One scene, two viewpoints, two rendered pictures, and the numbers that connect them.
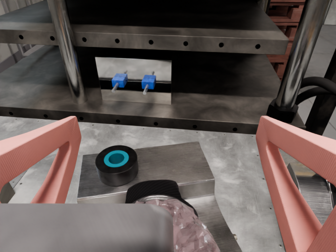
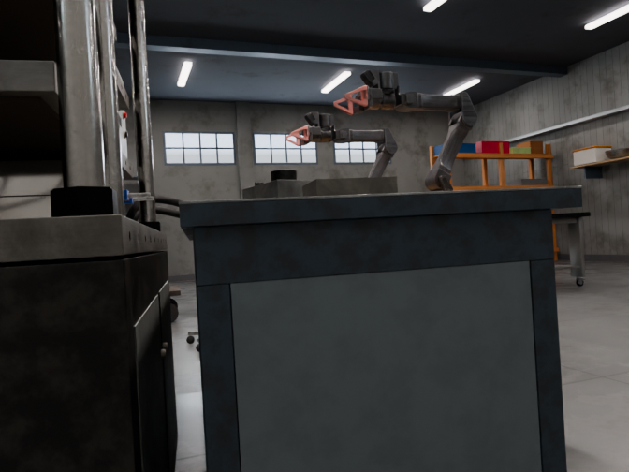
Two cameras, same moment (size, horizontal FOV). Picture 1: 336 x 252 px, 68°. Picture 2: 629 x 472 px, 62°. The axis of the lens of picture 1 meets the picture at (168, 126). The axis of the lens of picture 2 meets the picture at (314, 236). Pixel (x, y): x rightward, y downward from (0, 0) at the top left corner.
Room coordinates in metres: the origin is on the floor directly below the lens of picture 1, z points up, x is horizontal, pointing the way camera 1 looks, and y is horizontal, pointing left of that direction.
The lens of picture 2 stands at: (0.82, 1.62, 0.73)
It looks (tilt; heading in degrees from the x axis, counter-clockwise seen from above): 0 degrees down; 250
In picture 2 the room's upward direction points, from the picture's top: 3 degrees counter-clockwise
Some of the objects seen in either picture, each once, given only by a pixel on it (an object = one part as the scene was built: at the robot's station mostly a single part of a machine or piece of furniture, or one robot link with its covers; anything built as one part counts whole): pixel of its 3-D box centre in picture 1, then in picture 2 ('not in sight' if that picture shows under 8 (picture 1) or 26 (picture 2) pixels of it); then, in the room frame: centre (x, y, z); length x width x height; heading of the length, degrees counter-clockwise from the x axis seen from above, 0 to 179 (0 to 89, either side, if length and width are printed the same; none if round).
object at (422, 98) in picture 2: not in sight; (434, 110); (-0.28, 0.00, 1.17); 0.30 x 0.09 x 0.12; 0
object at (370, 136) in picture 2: not in sight; (364, 142); (-0.28, -0.60, 1.17); 0.30 x 0.09 x 0.12; 0
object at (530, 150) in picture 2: not in sight; (493, 203); (-6.09, -6.81, 1.23); 2.71 x 0.72 x 2.45; 0
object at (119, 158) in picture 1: (117, 164); (284, 177); (0.35, 0.10, 0.93); 0.08 x 0.08 x 0.04
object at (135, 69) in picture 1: (147, 56); (17, 202); (1.07, 0.09, 0.87); 0.50 x 0.27 x 0.17; 173
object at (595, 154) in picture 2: not in sight; (592, 155); (-7.28, -5.51, 1.94); 0.51 x 0.42 x 0.29; 90
